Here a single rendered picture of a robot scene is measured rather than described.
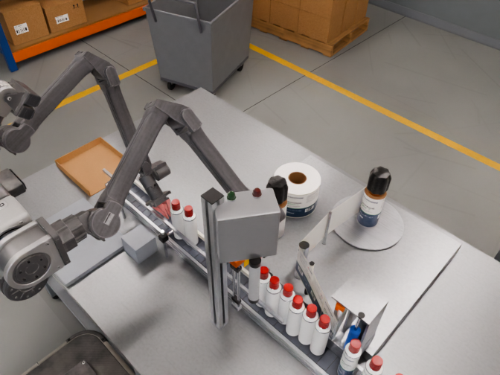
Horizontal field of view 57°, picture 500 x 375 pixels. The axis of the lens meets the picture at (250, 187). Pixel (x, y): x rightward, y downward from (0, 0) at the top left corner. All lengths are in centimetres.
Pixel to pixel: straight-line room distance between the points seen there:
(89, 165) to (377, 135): 244
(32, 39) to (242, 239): 419
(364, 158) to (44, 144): 255
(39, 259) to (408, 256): 137
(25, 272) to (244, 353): 82
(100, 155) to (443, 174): 252
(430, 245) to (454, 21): 409
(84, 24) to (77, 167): 310
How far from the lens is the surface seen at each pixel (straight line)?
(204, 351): 170
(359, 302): 147
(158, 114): 133
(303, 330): 159
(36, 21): 515
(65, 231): 122
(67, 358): 248
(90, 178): 232
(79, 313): 261
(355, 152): 376
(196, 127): 135
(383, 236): 198
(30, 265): 121
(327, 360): 166
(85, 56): 168
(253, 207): 121
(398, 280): 188
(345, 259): 189
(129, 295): 186
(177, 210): 179
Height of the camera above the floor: 237
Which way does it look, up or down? 45 degrees down
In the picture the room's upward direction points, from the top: 1 degrees clockwise
